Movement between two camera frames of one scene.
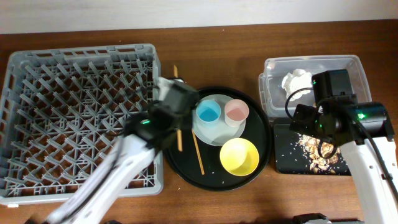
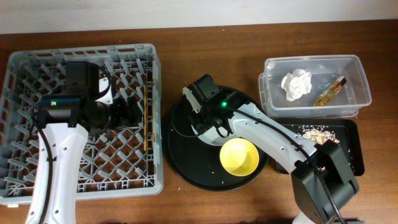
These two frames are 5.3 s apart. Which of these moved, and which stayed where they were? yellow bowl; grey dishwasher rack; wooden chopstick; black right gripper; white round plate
Moved: wooden chopstick; black right gripper
Stayed: yellow bowl; white round plate; grey dishwasher rack
